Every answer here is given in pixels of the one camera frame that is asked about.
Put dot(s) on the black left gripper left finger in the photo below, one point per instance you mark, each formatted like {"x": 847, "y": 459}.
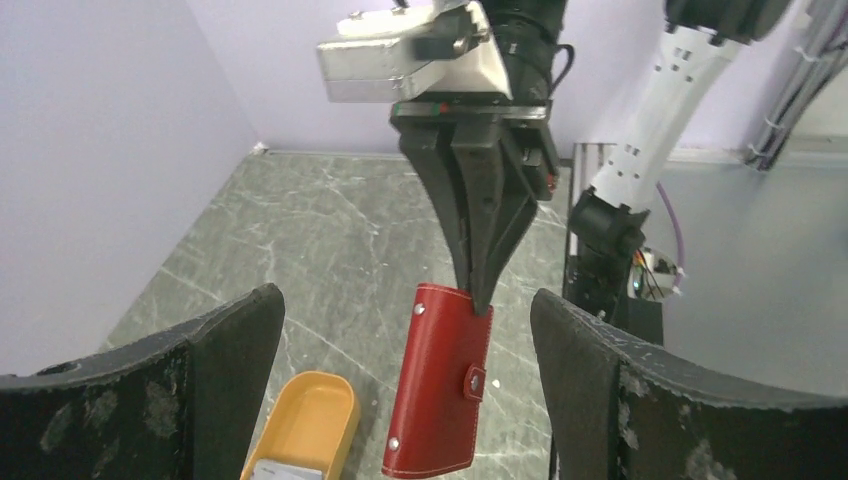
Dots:
{"x": 181, "y": 403}

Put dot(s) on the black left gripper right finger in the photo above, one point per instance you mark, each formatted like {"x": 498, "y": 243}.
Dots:
{"x": 695, "y": 423}

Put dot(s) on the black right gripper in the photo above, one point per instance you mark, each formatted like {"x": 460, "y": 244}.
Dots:
{"x": 484, "y": 159}

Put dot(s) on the red leather card holder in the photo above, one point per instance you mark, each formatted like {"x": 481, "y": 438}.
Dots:
{"x": 434, "y": 422}

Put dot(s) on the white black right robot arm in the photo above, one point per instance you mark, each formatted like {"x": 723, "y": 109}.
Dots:
{"x": 700, "y": 39}

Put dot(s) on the credit cards stack in tray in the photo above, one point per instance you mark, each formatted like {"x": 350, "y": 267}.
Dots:
{"x": 267, "y": 469}

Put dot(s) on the yellow oval tray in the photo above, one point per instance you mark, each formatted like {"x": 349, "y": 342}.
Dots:
{"x": 312, "y": 424}

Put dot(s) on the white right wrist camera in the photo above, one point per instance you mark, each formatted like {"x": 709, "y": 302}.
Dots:
{"x": 399, "y": 54}

